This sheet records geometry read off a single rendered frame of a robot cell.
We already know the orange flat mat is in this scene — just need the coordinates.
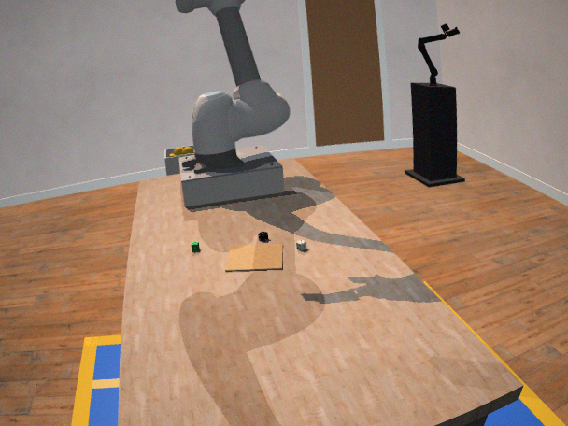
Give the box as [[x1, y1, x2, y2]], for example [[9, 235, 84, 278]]
[[225, 244, 283, 272]]

